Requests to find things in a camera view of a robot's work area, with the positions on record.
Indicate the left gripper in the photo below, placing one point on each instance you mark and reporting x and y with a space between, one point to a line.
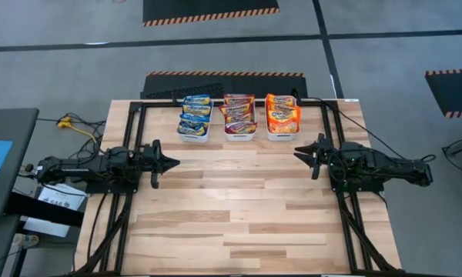
152 161

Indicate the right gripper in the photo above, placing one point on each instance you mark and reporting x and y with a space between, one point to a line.
323 157

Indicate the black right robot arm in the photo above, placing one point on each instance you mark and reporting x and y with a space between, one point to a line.
385 167

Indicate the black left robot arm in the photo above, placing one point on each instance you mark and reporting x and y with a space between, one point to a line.
81 167

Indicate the white plastic bin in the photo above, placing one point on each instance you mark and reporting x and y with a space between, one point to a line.
238 137
281 137
194 139

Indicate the black hazard-striped floor mat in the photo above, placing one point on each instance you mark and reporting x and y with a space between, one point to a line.
454 92
215 86
211 7

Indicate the white printed paper sheet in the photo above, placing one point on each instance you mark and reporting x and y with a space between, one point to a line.
67 204

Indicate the black metal beam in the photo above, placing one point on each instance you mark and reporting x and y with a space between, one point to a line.
42 209

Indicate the grey desk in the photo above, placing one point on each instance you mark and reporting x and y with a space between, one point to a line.
19 127

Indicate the white power strip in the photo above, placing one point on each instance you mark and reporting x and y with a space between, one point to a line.
25 240

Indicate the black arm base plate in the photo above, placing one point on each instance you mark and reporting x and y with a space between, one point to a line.
369 189
100 188

